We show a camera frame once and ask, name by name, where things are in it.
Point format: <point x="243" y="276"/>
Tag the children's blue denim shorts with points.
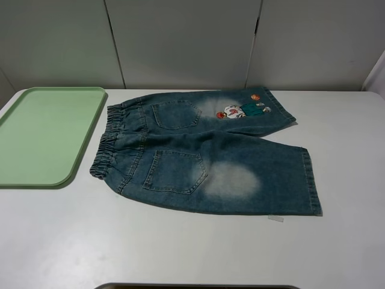
<point x="206" y="152"/>

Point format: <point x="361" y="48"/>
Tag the light green plastic tray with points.
<point x="44" y="133"/>

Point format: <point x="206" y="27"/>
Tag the clear tape marker lower right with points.
<point x="276" y="218"/>

